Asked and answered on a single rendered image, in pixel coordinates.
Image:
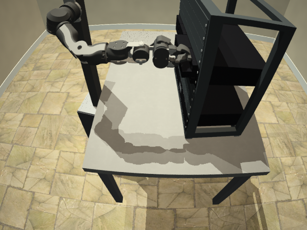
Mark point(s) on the black server rack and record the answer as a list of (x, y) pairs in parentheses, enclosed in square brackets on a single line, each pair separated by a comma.
[(223, 57)]

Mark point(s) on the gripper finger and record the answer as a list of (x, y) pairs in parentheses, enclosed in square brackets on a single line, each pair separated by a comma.
[(175, 62), (173, 50)]

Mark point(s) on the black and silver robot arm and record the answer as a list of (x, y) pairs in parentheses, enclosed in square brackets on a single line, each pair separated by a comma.
[(117, 52)]

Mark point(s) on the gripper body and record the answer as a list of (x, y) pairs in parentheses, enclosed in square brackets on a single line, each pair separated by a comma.
[(160, 52)]

